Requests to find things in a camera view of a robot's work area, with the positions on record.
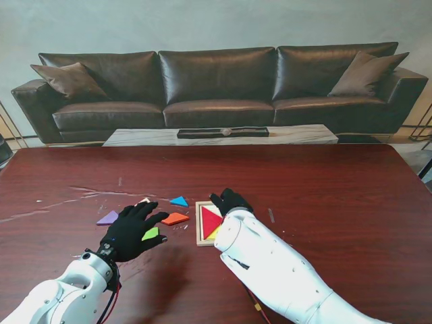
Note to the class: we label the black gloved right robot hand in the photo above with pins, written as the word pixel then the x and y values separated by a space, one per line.
pixel 233 202

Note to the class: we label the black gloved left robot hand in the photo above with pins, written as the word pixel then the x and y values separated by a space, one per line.
pixel 130 233

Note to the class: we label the purple tangram triangle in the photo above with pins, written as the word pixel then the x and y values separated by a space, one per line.
pixel 108 219

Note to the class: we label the large red tangram triangle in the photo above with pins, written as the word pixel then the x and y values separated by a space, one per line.
pixel 210 221

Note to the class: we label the large yellow tangram triangle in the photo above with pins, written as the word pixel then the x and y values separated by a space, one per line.
pixel 214 234

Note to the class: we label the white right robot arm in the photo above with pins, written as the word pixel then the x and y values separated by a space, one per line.
pixel 276 266

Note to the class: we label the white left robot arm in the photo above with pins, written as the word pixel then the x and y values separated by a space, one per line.
pixel 67 290

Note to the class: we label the green tangram square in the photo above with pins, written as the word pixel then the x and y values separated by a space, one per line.
pixel 151 233

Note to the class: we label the small cream tangram triangle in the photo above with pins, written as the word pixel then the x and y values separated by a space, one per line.
pixel 145 200

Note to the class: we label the square wooden puzzle tray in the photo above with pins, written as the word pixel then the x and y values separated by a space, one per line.
pixel 199 224

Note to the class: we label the orange tangram parallelogram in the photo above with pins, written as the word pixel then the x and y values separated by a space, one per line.
pixel 175 219

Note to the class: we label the small blue tangram triangle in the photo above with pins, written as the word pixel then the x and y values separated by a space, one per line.
pixel 179 202

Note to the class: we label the clear glass ball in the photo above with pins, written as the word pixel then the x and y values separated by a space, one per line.
pixel 226 132

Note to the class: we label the long black decorative tray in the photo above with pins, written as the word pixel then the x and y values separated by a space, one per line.
pixel 202 134

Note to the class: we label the marble coffee table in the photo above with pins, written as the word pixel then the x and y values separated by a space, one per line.
pixel 141 136

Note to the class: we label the dark brown leather sofa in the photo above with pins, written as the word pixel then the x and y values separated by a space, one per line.
pixel 216 81

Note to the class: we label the brown sofa cushion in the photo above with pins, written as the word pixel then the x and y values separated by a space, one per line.
pixel 368 76
pixel 71 82

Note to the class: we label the thin metal side table frame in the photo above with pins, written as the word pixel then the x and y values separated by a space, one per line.
pixel 420 126
pixel 13 131

